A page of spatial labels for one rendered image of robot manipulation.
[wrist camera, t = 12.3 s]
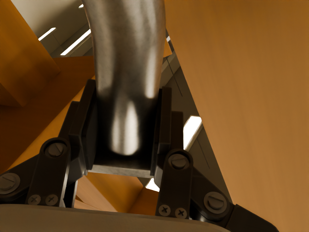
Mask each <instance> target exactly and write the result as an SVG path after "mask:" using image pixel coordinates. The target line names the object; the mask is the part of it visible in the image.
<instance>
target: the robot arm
mask: <svg viewBox="0 0 309 232"><path fill-rule="evenodd" d="M99 139H100V132H99V120H98V109H97V92H96V81H95V80H94V79H87V82H86V85H85V88H84V91H83V94H82V96H81V99H80V101H72V102H71V104H70V106H69V109H68V112H67V114H66V117H65V119H64V122H63V124H62V127H61V130H60V132H59V135H58V137H55V138H51V139H48V140H47V141H45V142H44V143H43V144H42V146H41V148H40V152H39V154H37V155H35V156H34V157H32V158H30V159H28V160H26V161H24V162H22V163H21V164H19V165H17V166H15V167H13V168H11V169H9V170H7V171H5V172H3V173H2V174H0V232H279V231H278V229H277V228H276V227H275V226H274V225H273V224H271V223H270V222H268V221H266V220H265V219H263V218H261V217H259V216H257V215H256V214H254V213H252V212H250V211H249V210H247V209H245V208H243V207H242V206H240V205H238V204H236V205H234V204H232V203H231V202H229V200H228V198H227V197H226V196H225V195H224V194H223V193H222V192H221V191H220V190H219V189H218V188H217V187H216V186H215V185H214V184H213V183H212V182H211V181H209V180H208V179H207V178H206V177H205V176H204V175H203V174H202V173H201V172H200V171H198V170H197V169H196V168H195V167H194V166H193V164H194V162H193V158H192V156H191V155H190V154H189V153H188V152H187V151H186V150H184V134H183V111H173V110H172V87H164V86H162V89H160V88H159V95H158V102H157V109H156V117H155V124H154V135H153V144H152V156H151V168H150V176H154V181H153V182H154V184H155V185H156V186H157V187H158V188H159V194H158V200H157V205H156V211H155V216H153V215H140V214H130V213H121V212H110V211H100V210H89V209H74V202H75V196H76V190H77V184H78V179H80V178H81V177H83V175H87V173H88V170H92V167H93V163H94V159H95V155H96V152H97V147H98V143H99Z"/></svg>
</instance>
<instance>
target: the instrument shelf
mask: <svg viewBox="0 0 309 232"><path fill-rule="evenodd" d="M52 59H53V60H54V62H55V63H56V64H57V66H58V67H59V69H60V70H61V71H60V72H59V73H58V74H57V75H56V76H55V77H54V78H53V79H52V80H51V81H50V82H49V83H48V84H47V85H45V86H44V87H43V88H42V89H41V90H40V91H39V92H38V93H37V94H36V95H35V96H34V97H33V98H32V99H31V100H30V101H29V102H28V103H27V104H26V105H25V106H24V107H22V108H20V107H14V106H7V105H0V174H2V173H3V172H5V171H7V170H9V169H11V168H13V167H15V166H17V165H19V164H21V163H22V162H24V161H26V160H28V159H30V158H32V157H34V156H35V155H37V154H39V152H40V148H41V146H42V144H43V143H44V142H45V141H47V140H48V139H51V138H55V137H58V135H59V132H60V130H61V127H62V124H63V122H64V119H65V117H66V114H67V112H68V109H69V106H70V104H71V102H72V101H80V99H81V96H82V94H83V91H84V88H85V85H86V82H87V79H94V80H95V70H94V58H93V56H80V57H63V58H52Z"/></svg>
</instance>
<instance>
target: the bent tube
mask: <svg viewBox="0 0 309 232"><path fill-rule="evenodd" d="M81 2H82V4H83V7H84V9H85V12H86V16H87V19H88V23H89V27H90V31H91V36H92V47H93V58H94V70H95V81H96V92H97V109H98V120H99V132H100V139H99V143H98V147H97V152H96V155H95V159H94V163H93V167H92V170H88V172H94V173H103V174H115V175H124V176H133V177H142V178H151V179H153V178H154V176H150V168H151V156H152V144H153V135H154V127H155V117H156V109H157V102H158V95H159V87H160V77H161V70H162V62H163V55H164V47H165V37H166V11H165V1H164V0H81Z"/></svg>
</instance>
